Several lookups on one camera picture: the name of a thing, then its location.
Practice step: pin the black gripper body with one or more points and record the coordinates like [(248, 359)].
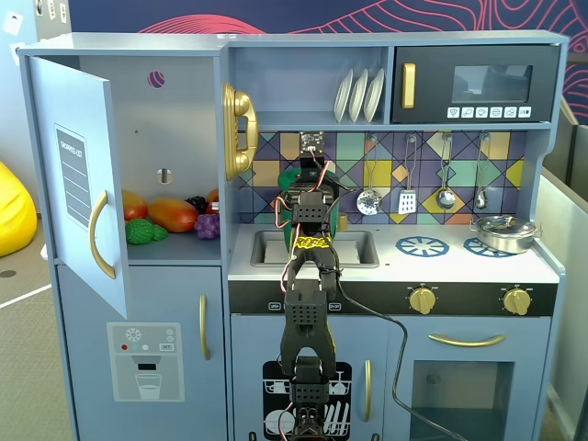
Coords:
[(310, 162)]

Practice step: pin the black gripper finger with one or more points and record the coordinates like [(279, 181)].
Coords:
[(342, 183)]

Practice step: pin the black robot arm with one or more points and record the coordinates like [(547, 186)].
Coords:
[(305, 308)]

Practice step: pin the green recipient pot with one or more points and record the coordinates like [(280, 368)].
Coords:
[(287, 177)]

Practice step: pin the steel pot with lid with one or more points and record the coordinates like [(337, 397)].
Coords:
[(503, 239)]

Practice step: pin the steel toy skimmer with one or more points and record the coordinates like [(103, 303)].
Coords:
[(369, 202)]

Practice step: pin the steel toy spatula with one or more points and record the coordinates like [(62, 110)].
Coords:
[(407, 202)]

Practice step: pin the white toy plate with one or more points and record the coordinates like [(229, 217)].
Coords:
[(357, 98), (373, 96), (342, 98)]

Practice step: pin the grey toy sink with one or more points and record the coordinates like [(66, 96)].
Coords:
[(268, 250)]

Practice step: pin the blue wooden toy kitchen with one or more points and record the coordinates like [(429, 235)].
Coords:
[(298, 73)]

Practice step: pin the gold toy telephone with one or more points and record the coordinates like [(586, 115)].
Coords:
[(239, 103)]

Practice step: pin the orange toy fruit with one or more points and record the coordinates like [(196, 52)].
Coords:
[(213, 196)]

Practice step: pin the steel toy ladle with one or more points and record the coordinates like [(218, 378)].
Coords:
[(445, 198)]

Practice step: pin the purple toy grapes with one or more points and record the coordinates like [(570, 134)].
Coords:
[(207, 226)]

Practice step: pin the black toy blackberry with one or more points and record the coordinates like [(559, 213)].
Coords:
[(197, 202)]

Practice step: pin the black toy microwave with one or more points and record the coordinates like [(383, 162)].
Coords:
[(432, 92)]

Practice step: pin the steel toy spoon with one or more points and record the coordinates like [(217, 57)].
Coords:
[(481, 200)]

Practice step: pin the gold stove knob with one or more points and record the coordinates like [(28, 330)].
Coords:
[(516, 301), (422, 301)]

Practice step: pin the large orange toy mango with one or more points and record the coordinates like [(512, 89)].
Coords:
[(172, 215)]

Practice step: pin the small orange toy mango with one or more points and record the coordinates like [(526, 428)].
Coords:
[(135, 206)]

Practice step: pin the green toy broccoli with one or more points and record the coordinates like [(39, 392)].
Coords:
[(140, 232)]

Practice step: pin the grey desk divider panel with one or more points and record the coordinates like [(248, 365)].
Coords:
[(569, 275)]

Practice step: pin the blue shopping list fridge door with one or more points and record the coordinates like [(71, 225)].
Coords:
[(59, 101)]

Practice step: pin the yellow bean bag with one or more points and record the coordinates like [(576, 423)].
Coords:
[(14, 211)]

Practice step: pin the round floor outlet cover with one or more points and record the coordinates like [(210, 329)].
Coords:
[(7, 274)]

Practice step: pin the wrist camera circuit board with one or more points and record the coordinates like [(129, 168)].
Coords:
[(311, 141)]

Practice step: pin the white wall socket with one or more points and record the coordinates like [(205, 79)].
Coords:
[(13, 22)]

